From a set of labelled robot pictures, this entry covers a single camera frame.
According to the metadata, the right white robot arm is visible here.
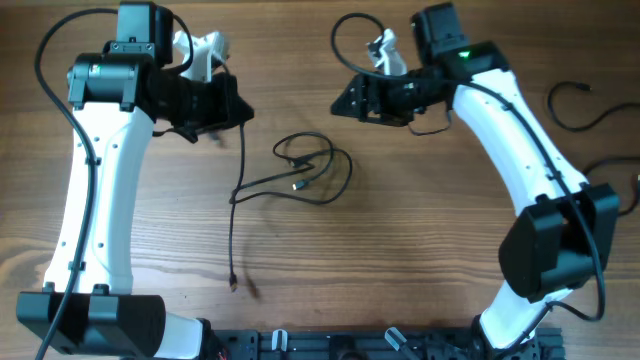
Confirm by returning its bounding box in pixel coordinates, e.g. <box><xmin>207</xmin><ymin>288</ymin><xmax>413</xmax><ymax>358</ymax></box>
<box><xmin>331</xmin><ymin>3</ymin><xmax>619</xmax><ymax>359</ymax></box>

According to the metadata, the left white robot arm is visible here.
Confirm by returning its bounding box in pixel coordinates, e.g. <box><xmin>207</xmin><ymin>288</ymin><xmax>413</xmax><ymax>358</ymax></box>
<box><xmin>16</xmin><ymin>2</ymin><xmax>254</xmax><ymax>359</ymax></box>

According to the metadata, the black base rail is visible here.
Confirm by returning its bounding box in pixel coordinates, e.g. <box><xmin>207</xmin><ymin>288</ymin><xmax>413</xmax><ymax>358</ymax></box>
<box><xmin>214</xmin><ymin>327</ymin><xmax>566</xmax><ymax>360</ymax></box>

